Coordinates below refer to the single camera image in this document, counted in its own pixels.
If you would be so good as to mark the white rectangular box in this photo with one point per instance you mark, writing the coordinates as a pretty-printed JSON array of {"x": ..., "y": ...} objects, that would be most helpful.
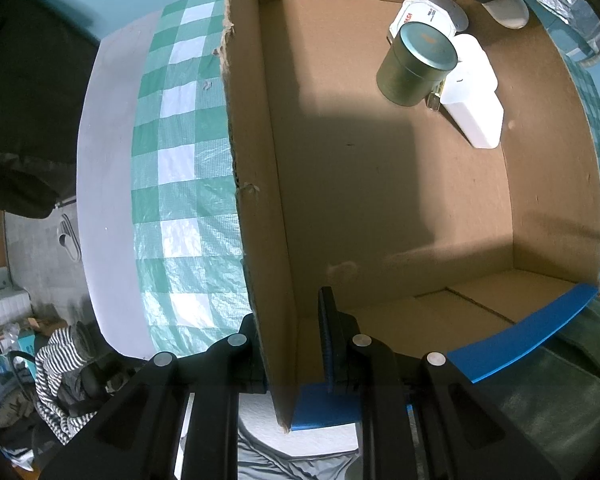
[{"x": 475, "y": 100}]

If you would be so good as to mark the black white striped garment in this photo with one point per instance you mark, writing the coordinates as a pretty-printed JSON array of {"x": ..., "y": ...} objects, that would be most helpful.
[{"x": 50, "y": 385}]

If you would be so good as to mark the teal box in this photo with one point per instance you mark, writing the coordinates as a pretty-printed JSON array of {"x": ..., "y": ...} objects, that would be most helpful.
[{"x": 22, "y": 342}]

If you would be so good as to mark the white striped slipper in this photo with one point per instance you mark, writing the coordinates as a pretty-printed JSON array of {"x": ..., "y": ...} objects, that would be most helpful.
[{"x": 70, "y": 237}]

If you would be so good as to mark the grey cloth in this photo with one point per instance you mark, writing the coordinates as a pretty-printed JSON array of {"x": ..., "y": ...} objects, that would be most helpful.
[{"x": 275, "y": 465}]

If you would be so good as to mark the white octagonal box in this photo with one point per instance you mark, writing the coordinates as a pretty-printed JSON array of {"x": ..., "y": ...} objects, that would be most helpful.
[{"x": 420, "y": 12}]

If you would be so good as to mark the brown cardboard box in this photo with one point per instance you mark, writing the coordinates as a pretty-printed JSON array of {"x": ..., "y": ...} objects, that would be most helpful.
[{"x": 370, "y": 200}]

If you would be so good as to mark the green cloth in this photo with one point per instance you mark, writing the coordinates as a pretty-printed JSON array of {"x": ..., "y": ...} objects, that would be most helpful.
[{"x": 555, "y": 410}]

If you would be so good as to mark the silver foil bag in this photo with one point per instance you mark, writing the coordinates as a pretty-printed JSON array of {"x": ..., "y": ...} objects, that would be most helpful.
[{"x": 575, "y": 10}]

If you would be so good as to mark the round silver lid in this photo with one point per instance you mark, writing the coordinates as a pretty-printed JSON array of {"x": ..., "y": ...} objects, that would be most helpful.
[{"x": 457, "y": 15}]

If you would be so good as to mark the green round metal tin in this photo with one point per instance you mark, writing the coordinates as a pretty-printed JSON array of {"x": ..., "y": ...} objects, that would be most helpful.
[{"x": 410, "y": 70}]

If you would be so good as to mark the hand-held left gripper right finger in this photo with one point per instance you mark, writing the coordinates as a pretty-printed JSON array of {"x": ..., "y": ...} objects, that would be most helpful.
[{"x": 330, "y": 350}]

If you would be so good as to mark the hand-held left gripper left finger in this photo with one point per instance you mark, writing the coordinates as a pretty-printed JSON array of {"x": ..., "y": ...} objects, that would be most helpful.
[{"x": 252, "y": 360}]

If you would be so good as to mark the green white checked tablecloth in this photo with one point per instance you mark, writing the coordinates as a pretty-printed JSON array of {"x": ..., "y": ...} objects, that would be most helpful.
[{"x": 185, "y": 160}]

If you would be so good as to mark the small dark object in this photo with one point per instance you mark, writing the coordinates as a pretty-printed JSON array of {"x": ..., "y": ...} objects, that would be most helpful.
[{"x": 434, "y": 99}]

